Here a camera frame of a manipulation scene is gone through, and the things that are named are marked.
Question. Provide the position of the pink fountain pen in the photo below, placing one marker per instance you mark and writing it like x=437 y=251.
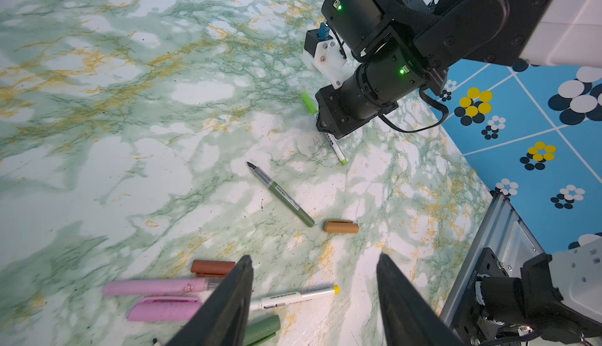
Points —
x=160 y=287

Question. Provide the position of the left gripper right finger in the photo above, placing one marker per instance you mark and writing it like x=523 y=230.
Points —
x=407 y=318

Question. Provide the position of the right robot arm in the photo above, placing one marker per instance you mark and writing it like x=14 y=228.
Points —
x=406 y=45

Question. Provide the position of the white pen green tip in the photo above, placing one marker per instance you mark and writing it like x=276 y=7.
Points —
x=336 y=148

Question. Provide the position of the white pen yellow tip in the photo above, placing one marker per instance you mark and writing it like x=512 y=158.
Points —
x=292 y=298

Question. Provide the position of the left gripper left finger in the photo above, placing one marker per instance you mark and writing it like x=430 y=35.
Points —
x=222 y=320

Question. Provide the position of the tan brown pen cap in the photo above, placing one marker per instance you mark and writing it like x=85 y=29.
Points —
x=340 y=227

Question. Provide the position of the pink pen cap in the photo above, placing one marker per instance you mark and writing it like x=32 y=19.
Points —
x=165 y=309

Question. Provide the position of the dark green pen cap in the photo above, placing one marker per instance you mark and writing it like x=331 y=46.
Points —
x=262 y=330

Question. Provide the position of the light green pen cap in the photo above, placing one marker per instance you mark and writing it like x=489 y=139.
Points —
x=309 y=104

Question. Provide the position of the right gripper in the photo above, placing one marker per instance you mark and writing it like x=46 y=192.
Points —
x=372 y=90

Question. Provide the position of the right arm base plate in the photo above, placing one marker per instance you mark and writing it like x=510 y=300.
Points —
x=470 y=321

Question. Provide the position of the aluminium front rail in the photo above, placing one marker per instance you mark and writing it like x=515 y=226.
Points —
x=501 y=246

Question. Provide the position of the red-brown pen cap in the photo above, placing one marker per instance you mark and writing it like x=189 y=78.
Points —
x=212 y=269

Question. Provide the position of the dark green fountain pen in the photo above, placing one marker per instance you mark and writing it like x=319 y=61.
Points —
x=281 y=194

